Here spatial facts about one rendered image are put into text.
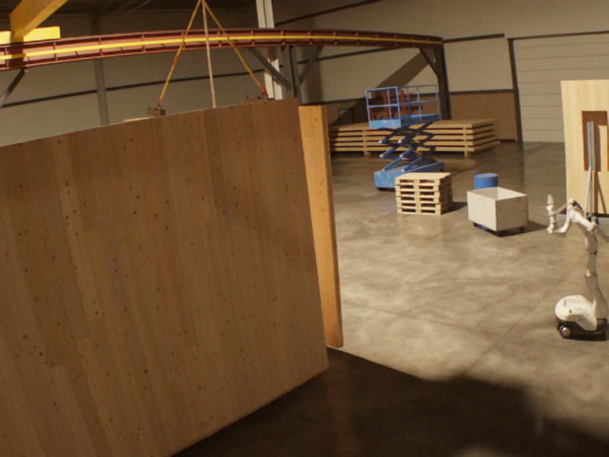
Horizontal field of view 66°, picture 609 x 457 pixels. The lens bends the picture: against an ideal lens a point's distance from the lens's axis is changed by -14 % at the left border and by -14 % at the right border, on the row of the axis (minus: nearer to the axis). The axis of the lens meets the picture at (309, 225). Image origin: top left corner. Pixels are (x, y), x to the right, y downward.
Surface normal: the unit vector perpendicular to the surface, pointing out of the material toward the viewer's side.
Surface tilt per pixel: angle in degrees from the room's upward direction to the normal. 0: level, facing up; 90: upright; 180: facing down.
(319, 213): 90
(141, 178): 90
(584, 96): 90
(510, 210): 90
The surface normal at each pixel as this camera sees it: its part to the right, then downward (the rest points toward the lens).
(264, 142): 0.72, 0.08
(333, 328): -0.69, 0.24
